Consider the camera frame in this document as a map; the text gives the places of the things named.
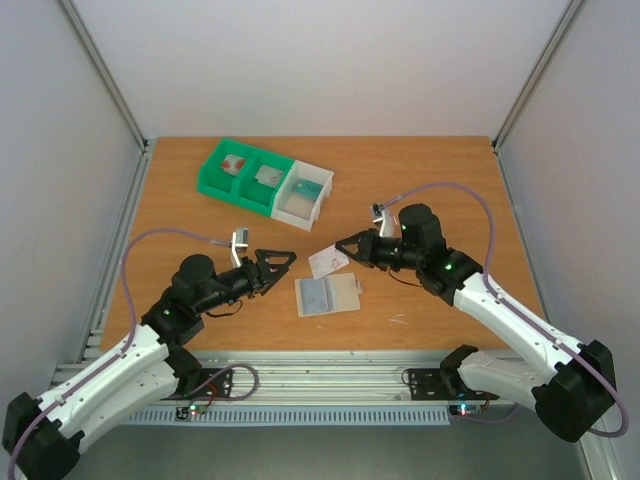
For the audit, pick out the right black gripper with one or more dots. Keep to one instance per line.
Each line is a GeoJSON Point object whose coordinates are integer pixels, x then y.
{"type": "Point", "coordinates": [373, 249]}

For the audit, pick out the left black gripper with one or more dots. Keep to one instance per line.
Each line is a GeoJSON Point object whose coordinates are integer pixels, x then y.
{"type": "Point", "coordinates": [258, 283]}

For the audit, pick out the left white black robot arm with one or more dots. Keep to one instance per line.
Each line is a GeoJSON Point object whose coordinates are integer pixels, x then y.
{"type": "Point", "coordinates": [46, 435]}

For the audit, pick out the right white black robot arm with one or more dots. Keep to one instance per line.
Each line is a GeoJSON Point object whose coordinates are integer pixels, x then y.
{"type": "Point", "coordinates": [570, 385]}

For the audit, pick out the teal card in bin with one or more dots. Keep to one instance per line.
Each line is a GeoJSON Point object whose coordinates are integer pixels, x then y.
{"type": "Point", "coordinates": [308, 189]}

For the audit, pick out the grey card in bin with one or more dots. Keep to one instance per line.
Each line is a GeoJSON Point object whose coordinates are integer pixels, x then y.
{"type": "Point", "coordinates": [268, 176]}

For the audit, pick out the card with red circles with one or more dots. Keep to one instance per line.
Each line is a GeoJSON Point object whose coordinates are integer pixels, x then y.
{"type": "Point", "coordinates": [232, 164]}

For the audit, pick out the white bin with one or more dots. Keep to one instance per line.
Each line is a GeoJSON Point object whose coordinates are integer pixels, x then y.
{"type": "Point", "coordinates": [294, 210]}

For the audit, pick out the green bin middle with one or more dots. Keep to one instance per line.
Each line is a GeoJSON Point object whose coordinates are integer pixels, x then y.
{"type": "Point", "coordinates": [254, 196]}

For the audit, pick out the green bin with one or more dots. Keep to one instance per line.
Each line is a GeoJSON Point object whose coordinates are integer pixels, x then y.
{"type": "Point", "coordinates": [254, 196]}
{"type": "Point", "coordinates": [214, 180]}

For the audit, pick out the green bin far left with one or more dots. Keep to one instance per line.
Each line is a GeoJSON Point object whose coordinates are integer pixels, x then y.
{"type": "Point", "coordinates": [214, 180]}

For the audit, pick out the left controller board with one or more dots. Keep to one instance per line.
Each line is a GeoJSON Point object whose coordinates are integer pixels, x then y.
{"type": "Point", "coordinates": [192, 411]}

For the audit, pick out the controller board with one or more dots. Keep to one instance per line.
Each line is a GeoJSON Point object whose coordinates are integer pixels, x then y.
{"type": "Point", "coordinates": [465, 409]}
{"type": "Point", "coordinates": [192, 411]}

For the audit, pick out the right controller board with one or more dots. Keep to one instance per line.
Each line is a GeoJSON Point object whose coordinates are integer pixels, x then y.
{"type": "Point", "coordinates": [465, 409]}

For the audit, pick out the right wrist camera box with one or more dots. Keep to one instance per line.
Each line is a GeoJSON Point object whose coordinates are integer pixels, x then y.
{"type": "Point", "coordinates": [383, 220]}

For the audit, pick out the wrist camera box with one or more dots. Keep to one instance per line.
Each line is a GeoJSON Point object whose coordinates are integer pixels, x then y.
{"type": "Point", "coordinates": [240, 239]}
{"type": "Point", "coordinates": [383, 220]}

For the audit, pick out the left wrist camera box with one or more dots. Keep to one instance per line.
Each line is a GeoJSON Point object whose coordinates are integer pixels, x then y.
{"type": "Point", "coordinates": [240, 239]}

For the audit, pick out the aluminium front rail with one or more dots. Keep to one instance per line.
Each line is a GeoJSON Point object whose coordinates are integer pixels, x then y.
{"type": "Point", "coordinates": [320, 377]}

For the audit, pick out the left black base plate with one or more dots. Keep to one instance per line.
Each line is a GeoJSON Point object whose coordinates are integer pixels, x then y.
{"type": "Point", "coordinates": [208, 382]}

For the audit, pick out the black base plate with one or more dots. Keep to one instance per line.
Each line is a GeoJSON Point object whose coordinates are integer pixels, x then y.
{"type": "Point", "coordinates": [208, 382]}
{"type": "Point", "coordinates": [426, 384]}

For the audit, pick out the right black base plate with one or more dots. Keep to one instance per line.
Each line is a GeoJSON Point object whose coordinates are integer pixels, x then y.
{"type": "Point", "coordinates": [426, 384]}

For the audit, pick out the grey slotted cable duct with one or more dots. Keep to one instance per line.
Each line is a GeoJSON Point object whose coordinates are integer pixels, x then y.
{"type": "Point", "coordinates": [230, 416]}

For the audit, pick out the left aluminium frame post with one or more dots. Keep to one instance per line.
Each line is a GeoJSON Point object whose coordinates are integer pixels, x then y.
{"type": "Point", "coordinates": [81, 31]}

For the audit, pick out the aluminium frame post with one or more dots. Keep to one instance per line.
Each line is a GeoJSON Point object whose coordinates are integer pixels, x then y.
{"type": "Point", "coordinates": [81, 31]}
{"type": "Point", "coordinates": [568, 17]}

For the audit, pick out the right aluminium frame post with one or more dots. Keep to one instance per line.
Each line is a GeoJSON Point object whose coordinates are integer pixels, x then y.
{"type": "Point", "coordinates": [568, 17]}

